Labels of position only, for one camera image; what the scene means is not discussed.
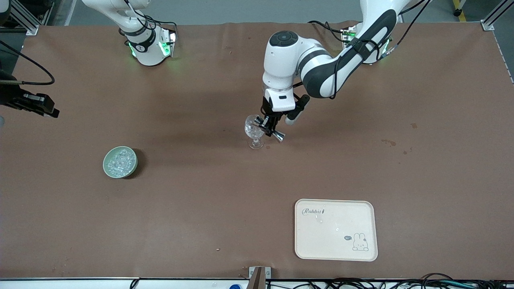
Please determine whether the steel double jigger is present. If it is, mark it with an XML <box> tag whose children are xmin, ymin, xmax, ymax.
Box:
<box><xmin>263</xmin><ymin>127</ymin><xmax>286</xmax><ymax>142</ymax></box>

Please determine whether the clear ice cubes pile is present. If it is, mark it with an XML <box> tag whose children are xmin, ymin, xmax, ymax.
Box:
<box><xmin>106</xmin><ymin>148</ymin><xmax>135</xmax><ymax>175</ymax></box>

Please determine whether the clear wine glass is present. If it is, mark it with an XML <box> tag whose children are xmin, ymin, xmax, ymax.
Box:
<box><xmin>244</xmin><ymin>114</ymin><xmax>265</xmax><ymax>150</ymax></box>

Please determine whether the green ceramic bowl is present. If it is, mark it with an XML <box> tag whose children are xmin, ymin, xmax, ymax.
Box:
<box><xmin>103</xmin><ymin>146</ymin><xmax>138</xmax><ymax>178</ymax></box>

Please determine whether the brown table cover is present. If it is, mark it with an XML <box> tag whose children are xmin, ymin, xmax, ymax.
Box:
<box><xmin>0</xmin><ymin>21</ymin><xmax>514</xmax><ymax>280</ymax></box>

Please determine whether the cream rabbit print tray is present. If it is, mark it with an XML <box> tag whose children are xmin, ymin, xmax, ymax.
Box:
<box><xmin>294</xmin><ymin>199</ymin><xmax>378</xmax><ymax>262</ymax></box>

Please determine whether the aluminium frame profile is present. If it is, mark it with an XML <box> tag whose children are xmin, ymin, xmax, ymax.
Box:
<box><xmin>481</xmin><ymin>0</ymin><xmax>514</xmax><ymax>31</ymax></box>
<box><xmin>8</xmin><ymin>0</ymin><xmax>39</xmax><ymax>36</ymax></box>

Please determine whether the black left base cable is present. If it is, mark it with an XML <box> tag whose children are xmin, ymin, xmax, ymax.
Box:
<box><xmin>308</xmin><ymin>20</ymin><xmax>347</xmax><ymax>43</ymax></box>

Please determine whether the black base cable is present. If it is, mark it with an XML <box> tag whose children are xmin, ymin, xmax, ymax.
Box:
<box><xmin>308</xmin><ymin>20</ymin><xmax>347</xmax><ymax>43</ymax></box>
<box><xmin>120</xmin><ymin>0</ymin><xmax>178</xmax><ymax>37</ymax></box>

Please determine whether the black right base cable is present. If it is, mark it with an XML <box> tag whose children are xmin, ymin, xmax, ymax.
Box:
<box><xmin>120</xmin><ymin>0</ymin><xmax>178</xmax><ymax>37</ymax></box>

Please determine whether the grey metal camera bracket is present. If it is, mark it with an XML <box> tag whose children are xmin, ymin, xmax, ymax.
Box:
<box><xmin>249</xmin><ymin>266</ymin><xmax>271</xmax><ymax>289</ymax></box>

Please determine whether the black cable bundle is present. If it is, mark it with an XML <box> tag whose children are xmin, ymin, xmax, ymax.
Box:
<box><xmin>267</xmin><ymin>273</ymin><xmax>514</xmax><ymax>289</ymax></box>

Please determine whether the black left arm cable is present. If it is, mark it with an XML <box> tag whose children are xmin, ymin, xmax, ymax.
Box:
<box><xmin>328</xmin><ymin>0</ymin><xmax>432</xmax><ymax>100</ymax></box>

